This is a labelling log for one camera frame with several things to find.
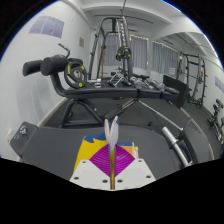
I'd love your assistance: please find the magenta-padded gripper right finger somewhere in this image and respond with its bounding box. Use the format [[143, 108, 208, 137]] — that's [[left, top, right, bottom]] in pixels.
[[113, 143, 157, 191]]

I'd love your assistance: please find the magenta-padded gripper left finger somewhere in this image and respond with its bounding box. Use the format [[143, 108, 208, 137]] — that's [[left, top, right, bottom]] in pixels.
[[69, 143, 113, 191]]

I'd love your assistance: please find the dark grey padded bench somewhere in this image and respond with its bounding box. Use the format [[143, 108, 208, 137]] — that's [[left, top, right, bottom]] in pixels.
[[9, 121, 214, 181]]

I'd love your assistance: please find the chrome barbell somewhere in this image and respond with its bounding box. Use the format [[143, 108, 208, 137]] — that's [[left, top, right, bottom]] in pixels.
[[161, 125, 194, 168]]

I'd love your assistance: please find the black weight bench with rollers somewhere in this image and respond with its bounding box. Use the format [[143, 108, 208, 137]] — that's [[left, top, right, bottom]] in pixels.
[[22, 54, 168, 129]]

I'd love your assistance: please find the group of chrome dumbbells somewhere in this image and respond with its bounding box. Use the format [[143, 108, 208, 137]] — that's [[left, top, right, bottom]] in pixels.
[[129, 74, 166, 93]]

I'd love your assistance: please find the black flat panel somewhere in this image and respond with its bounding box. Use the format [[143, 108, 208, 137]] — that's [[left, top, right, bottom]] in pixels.
[[162, 74, 188, 108]]

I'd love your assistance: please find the black yellow-marked weight plate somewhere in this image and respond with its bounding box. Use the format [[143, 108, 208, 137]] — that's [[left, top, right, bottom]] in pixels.
[[63, 59, 88, 89]]

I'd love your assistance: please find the black dumbbell stand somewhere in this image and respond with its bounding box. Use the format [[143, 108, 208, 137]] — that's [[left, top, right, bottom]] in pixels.
[[208, 98, 224, 141]]

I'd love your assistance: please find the black power rack machine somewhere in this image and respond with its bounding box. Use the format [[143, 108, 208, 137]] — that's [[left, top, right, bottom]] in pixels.
[[88, 14, 134, 83]]

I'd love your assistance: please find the black squat rack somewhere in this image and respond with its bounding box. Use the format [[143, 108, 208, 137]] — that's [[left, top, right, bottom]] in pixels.
[[176, 51, 208, 108]]

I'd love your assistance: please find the grey window curtain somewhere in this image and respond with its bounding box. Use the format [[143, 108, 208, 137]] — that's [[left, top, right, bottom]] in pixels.
[[103, 33, 149, 71], [151, 40, 181, 75]]

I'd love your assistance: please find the white wall socket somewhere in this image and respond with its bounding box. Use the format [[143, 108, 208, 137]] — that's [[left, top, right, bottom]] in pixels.
[[4, 128, 14, 144]]

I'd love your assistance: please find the purple wall poster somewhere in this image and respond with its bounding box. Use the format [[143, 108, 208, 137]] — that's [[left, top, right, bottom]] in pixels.
[[28, 14, 65, 39]]

